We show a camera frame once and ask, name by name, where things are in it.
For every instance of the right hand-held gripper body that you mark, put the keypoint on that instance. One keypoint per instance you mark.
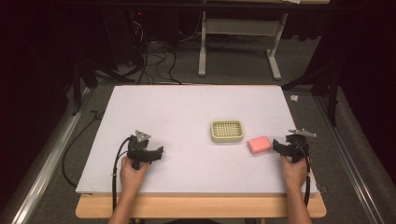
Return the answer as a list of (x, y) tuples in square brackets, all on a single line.
[(295, 146)]

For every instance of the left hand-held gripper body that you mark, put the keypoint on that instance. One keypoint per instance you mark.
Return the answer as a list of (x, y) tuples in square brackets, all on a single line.
[(139, 150)]

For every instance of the pink soap bar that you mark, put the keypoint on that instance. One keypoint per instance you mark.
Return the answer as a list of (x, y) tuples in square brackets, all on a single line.
[(259, 144)]

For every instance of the beige soap dish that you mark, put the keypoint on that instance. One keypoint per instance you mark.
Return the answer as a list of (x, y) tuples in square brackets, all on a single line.
[(227, 131)]

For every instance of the person's right hand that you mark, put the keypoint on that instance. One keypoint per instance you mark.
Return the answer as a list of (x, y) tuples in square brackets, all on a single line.
[(294, 173)]

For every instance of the person's left hand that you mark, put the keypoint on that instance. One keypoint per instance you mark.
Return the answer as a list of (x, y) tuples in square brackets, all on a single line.
[(132, 176)]

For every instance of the white table mat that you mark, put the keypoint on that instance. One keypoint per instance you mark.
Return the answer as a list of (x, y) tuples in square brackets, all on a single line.
[(193, 140)]

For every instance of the crumpled white paper scrap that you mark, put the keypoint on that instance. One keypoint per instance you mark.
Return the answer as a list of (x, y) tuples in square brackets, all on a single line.
[(294, 98)]

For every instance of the black stand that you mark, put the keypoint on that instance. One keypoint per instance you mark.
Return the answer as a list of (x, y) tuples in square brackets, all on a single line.
[(323, 84), (81, 81)]

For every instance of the wooden table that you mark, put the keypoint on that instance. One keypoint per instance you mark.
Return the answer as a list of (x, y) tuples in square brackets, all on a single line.
[(199, 206)]

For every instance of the aluminium floor rail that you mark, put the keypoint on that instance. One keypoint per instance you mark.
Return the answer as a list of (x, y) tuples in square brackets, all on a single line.
[(46, 158), (348, 158)]

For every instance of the white metal desk frame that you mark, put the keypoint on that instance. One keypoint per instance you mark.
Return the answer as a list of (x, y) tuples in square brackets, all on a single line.
[(239, 40)]

